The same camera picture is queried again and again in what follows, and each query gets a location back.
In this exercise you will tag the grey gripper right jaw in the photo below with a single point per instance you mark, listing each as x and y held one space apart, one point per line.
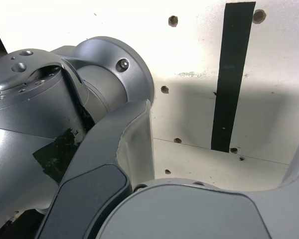
189 214

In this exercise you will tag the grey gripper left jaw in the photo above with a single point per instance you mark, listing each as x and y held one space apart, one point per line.
99 149

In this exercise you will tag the black tape strip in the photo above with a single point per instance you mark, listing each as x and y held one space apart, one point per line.
229 87

